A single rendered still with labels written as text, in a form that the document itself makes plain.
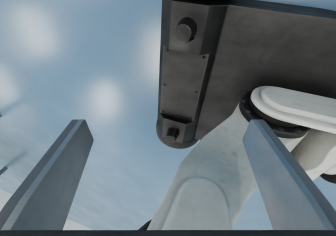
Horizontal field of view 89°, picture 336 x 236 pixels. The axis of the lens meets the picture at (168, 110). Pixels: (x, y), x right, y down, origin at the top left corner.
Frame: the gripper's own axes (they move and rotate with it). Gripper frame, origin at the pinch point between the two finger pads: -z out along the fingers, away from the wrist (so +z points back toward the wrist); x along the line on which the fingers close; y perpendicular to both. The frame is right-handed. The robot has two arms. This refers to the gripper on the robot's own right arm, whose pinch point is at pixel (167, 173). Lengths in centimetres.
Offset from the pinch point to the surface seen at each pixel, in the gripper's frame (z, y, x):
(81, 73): -75, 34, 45
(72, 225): -120, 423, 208
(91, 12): -70, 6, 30
